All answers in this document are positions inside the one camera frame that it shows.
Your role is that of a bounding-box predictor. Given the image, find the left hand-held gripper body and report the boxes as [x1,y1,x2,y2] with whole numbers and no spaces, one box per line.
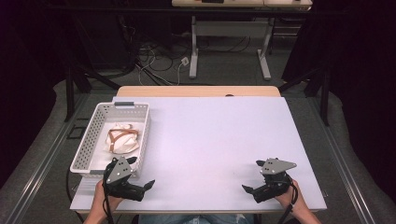
[103,156,147,203]

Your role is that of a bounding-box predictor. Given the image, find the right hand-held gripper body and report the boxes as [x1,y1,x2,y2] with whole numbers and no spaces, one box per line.
[251,157,298,204]

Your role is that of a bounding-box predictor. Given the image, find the cream cloth bag brown straps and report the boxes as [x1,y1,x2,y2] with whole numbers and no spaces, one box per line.
[104,122,140,155]

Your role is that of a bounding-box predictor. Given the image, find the white perforated plastic basket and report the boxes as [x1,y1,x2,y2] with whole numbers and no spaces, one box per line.
[69,101,152,179]

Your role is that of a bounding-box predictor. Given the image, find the person's right hand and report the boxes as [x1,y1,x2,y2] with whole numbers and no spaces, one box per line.
[275,180,310,217]

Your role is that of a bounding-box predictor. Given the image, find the person's left hand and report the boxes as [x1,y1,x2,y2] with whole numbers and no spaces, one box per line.
[92,179,124,217]

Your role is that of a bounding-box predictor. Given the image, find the white table board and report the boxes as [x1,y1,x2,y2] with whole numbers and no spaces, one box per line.
[69,95,328,213]

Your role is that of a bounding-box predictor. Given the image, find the black metal stand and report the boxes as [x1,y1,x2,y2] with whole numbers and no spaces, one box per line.
[63,59,121,123]
[277,65,332,127]

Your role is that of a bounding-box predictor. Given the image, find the wooden table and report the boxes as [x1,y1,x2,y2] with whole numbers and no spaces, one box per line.
[72,85,328,216]

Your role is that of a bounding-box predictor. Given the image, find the black curtain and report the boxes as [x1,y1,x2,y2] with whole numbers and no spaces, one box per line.
[0,0,78,189]
[281,0,396,197]

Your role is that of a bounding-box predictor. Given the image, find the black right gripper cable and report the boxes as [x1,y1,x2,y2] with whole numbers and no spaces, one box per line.
[276,181,299,224]

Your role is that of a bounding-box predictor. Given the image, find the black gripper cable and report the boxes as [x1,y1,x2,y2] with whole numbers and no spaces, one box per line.
[276,181,299,224]
[102,178,116,224]

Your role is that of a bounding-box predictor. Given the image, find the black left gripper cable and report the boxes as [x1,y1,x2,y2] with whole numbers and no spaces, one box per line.
[102,178,116,224]

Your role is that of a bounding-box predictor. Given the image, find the aluminium floor rail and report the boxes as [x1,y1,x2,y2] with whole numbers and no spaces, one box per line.
[306,96,378,224]
[0,92,92,224]

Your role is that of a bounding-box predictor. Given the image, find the tangle of floor cables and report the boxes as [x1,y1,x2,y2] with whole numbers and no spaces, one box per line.
[122,18,253,87]

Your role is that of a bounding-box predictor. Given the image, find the white frame desk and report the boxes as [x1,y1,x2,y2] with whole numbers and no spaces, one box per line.
[171,0,314,81]

